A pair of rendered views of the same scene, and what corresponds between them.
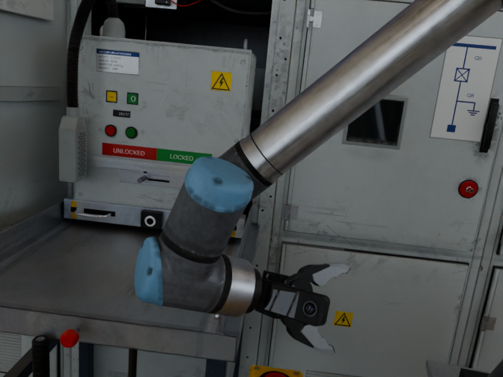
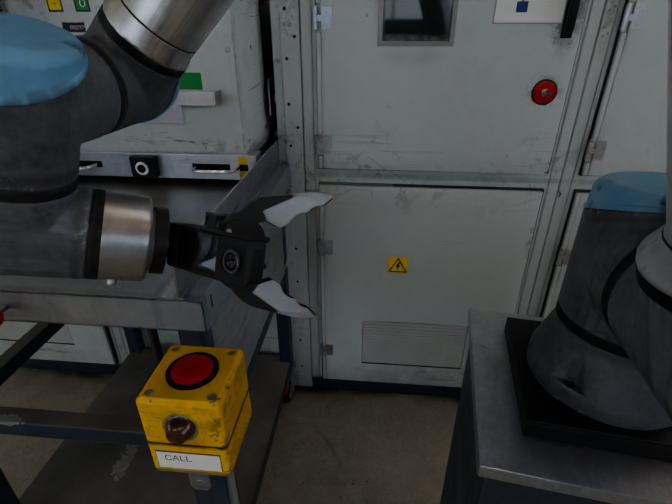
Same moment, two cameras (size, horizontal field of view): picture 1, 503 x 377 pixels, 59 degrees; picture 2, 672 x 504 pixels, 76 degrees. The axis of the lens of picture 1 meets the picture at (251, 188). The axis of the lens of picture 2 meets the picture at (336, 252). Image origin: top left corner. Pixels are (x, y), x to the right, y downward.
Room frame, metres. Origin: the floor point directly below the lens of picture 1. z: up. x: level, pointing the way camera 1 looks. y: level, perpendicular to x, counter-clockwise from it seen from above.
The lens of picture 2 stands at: (0.24, -0.21, 1.20)
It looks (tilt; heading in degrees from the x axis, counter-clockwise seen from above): 28 degrees down; 2
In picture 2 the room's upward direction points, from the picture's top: straight up
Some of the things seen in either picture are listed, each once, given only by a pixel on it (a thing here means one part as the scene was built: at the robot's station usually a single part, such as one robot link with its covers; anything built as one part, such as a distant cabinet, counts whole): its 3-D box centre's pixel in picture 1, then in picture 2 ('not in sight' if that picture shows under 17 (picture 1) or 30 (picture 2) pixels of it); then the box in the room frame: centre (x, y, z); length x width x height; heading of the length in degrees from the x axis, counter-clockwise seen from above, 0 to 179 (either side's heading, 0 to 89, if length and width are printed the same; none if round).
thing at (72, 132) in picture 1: (73, 148); not in sight; (1.18, 0.49, 1.09); 0.08 x 0.05 x 0.17; 177
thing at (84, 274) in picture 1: (135, 260); (123, 217); (1.09, 0.29, 0.82); 0.68 x 0.62 x 0.06; 177
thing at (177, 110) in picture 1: (157, 132); (124, 49); (1.24, 0.28, 1.15); 0.48 x 0.01 x 0.48; 87
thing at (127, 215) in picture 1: (155, 216); (151, 162); (1.26, 0.28, 0.90); 0.54 x 0.05 x 0.06; 87
